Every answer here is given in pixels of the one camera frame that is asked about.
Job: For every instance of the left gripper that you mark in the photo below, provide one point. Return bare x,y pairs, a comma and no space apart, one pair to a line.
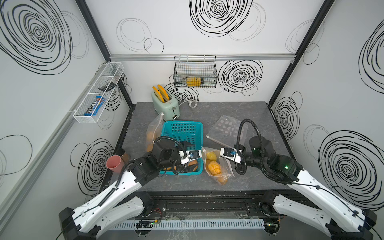
188,167

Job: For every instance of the greenish potato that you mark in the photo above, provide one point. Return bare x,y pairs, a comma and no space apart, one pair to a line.
211,156

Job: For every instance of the clear zipper bag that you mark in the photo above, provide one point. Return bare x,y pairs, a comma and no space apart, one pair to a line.
154,131

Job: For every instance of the potato edge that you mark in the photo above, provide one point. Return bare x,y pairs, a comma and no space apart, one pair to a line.
214,168

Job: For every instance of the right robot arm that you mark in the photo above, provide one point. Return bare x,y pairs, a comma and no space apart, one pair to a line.
331,215

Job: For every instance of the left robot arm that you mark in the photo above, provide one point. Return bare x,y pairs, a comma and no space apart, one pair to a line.
119,202

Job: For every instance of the teal plastic basket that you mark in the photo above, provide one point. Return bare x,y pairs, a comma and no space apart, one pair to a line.
185,131

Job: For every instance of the brown jar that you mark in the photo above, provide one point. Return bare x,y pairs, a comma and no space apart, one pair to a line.
125,156

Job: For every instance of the mint green toaster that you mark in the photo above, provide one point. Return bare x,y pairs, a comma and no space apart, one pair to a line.
170,108

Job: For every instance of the pink cup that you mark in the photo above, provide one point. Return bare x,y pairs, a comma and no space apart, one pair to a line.
115,163

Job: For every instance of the right toast slice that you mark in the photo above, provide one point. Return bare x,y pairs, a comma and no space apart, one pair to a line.
164,93

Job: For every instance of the toast slice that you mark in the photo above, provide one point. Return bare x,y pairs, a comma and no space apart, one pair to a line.
164,93
158,94

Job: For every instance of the left toast slice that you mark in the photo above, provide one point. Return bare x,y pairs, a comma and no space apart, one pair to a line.
158,94

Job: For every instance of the yellow bottle in basket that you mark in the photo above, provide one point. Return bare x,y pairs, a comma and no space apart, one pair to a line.
194,81

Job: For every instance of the blue candy packet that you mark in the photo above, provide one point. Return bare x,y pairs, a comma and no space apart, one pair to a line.
95,106

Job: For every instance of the black remote control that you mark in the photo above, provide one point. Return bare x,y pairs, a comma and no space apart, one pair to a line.
108,87

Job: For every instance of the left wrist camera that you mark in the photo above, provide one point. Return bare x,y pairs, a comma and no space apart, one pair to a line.
189,156

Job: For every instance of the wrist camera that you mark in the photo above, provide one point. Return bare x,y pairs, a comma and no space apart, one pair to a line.
233,155
189,156

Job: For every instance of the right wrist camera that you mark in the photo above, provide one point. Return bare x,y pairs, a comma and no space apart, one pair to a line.
233,155

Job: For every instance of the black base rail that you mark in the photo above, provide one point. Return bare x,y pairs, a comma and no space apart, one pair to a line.
186,202

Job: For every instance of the white slotted cable duct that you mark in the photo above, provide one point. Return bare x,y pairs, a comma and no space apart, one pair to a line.
215,224

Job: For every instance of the black wire wall basket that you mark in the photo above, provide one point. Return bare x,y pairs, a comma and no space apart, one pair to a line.
204,69

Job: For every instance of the white wire wall shelf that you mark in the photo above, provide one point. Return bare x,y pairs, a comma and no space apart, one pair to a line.
107,72

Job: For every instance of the aluminium wall rail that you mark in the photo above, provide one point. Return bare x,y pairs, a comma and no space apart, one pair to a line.
203,57

